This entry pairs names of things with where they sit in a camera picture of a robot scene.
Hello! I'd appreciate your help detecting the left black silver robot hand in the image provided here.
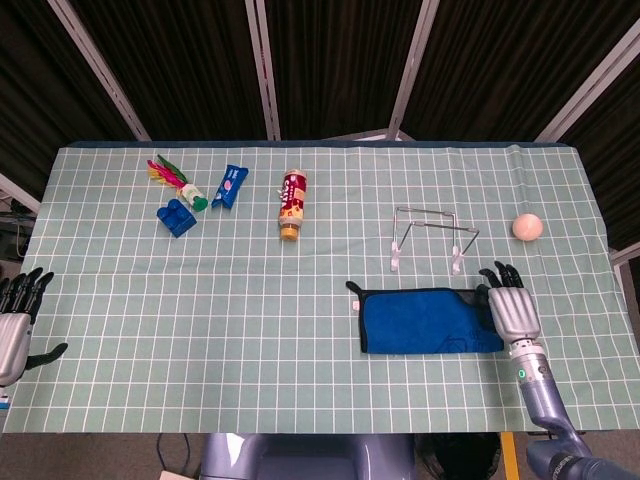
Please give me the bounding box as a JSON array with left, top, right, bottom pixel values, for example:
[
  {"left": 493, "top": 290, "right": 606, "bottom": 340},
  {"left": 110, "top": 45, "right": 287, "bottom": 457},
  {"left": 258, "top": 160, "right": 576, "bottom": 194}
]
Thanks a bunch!
[{"left": 0, "top": 267, "right": 69, "bottom": 387}]

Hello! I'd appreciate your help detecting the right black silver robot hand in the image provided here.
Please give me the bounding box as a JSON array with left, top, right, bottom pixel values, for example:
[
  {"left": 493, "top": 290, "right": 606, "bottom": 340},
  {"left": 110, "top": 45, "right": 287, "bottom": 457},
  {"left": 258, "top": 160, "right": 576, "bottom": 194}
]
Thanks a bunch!
[{"left": 473, "top": 260, "right": 542, "bottom": 346}]

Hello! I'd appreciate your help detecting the dark blue cloth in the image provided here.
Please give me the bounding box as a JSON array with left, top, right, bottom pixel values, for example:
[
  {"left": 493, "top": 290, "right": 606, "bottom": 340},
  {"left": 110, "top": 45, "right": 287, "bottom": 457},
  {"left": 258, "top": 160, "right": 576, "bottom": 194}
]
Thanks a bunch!
[{"left": 345, "top": 280, "right": 505, "bottom": 355}]

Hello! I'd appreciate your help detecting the green grid-patterned table mat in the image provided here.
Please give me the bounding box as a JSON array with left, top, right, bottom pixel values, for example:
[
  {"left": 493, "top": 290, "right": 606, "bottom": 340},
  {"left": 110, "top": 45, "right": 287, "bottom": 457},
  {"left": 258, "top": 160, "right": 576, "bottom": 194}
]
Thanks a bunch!
[{"left": 0, "top": 144, "right": 640, "bottom": 435}]

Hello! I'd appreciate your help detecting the peach pink ball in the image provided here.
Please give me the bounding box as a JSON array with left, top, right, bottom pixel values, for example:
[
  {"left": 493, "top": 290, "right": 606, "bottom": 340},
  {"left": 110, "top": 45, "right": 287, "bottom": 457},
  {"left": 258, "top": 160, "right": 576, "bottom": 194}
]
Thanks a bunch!
[{"left": 511, "top": 212, "right": 544, "bottom": 243}]

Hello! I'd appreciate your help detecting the blue toy brick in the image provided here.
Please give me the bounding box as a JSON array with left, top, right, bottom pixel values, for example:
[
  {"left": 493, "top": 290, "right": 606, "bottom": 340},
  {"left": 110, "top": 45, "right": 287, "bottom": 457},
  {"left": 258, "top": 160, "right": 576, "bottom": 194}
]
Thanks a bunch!
[{"left": 156, "top": 197, "right": 198, "bottom": 239}]

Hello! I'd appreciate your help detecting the colourful feather shuttlecock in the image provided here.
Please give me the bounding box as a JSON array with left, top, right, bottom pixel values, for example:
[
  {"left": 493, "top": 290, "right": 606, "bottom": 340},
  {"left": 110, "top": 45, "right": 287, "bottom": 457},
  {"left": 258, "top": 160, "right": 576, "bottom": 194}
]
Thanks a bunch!
[{"left": 146, "top": 153, "right": 209, "bottom": 213}]

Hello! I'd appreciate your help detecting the red yellow sauce bottle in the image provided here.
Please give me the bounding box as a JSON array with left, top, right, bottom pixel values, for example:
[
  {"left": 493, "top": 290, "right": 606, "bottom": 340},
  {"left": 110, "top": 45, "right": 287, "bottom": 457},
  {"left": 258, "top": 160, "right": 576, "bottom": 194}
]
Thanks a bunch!
[{"left": 277, "top": 168, "right": 309, "bottom": 243}]

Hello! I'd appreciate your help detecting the purple robot torso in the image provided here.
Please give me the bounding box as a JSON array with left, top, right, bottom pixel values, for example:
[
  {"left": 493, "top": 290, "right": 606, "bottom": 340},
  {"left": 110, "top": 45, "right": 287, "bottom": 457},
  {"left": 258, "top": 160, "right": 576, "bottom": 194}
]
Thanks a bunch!
[{"left": 198, "top": 432, "right": 416, "bottom": 480}]

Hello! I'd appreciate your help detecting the blue snack packet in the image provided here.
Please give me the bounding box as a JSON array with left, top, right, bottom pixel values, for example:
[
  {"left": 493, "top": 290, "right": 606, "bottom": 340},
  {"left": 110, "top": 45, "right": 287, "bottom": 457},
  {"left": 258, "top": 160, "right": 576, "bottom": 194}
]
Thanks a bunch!
[{"left": 210, "top": 164, "right": 250, "bottom": 210}]

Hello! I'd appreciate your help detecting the black pleated curtain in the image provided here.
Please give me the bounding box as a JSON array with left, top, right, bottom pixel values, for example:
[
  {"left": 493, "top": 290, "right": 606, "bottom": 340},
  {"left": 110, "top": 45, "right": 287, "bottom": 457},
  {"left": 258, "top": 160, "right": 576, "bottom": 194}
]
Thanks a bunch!
[{"left": 0, "top": 0, "right": 640, "bottom": 251}]

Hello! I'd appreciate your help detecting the white aluminium frame post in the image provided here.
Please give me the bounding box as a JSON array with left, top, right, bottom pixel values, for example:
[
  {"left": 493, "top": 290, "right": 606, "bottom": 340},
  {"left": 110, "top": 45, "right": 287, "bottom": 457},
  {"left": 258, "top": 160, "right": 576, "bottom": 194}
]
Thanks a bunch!
[
  {"left": 608, "top": 245, "right": 640, "bottom": 266},
  {"left": 387, "top": 0, "right": 441, "bottom": 141},
  {"left": 0, "top": 172, "right": 42, "bottom": 214},
  {"left": 243, "top": 0, "right": 282, "bottom": 141},
  {"left": 533, "top": 22, "right": 640, "bottom": 143},
  {"left": 47, "top": 0, "right": 152, "bottom": 142}
]

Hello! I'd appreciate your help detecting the metal wire rack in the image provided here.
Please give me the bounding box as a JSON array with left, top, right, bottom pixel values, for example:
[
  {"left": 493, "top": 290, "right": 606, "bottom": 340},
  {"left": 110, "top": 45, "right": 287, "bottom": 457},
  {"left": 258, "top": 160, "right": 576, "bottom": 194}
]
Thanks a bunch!
[{"left": 389, "top": 206, "right": 480, "bottom": 277}]

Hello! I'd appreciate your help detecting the white aluminium frame crossbar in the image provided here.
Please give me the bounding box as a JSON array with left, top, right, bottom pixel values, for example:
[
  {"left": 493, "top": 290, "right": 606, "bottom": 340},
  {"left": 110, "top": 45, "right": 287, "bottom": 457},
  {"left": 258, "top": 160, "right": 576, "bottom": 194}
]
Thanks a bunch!
[{"left": 319, "top": 128, "right": 416, "bottom": 142}]

